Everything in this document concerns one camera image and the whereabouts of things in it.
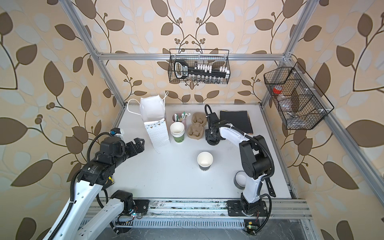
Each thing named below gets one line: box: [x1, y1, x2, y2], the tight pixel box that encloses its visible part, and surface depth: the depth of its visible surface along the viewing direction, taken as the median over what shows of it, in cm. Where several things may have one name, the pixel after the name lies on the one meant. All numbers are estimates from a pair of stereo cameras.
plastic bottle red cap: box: [272, 85, 291, 112], surface depth 84 cm
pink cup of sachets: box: [171, 111, 191, 127], surface depth 90 cm
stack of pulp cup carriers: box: [187, 112, 207, 140], surface depth 103 cm
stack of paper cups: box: [170, 121, 185, 143], surface depth 93 cm
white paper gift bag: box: [139, 95, 171, 154], surface depth 91 cm
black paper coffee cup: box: [197, 151, 214, 172], surface depth 84 cm
